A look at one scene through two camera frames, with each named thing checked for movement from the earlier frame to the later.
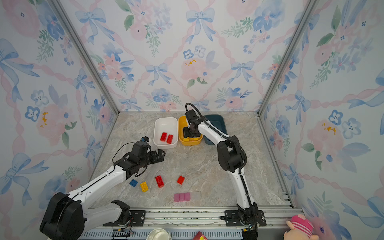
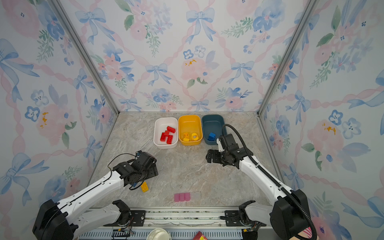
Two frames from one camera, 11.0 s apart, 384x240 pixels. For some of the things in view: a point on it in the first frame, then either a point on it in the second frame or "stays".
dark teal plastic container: (218, 121) stays
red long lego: (163, 136) stays
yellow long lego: (145, 187) stays
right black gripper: (185, 134) → (215, 160)
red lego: (169, 139) stays
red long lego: (159, 181) → (171, 129)
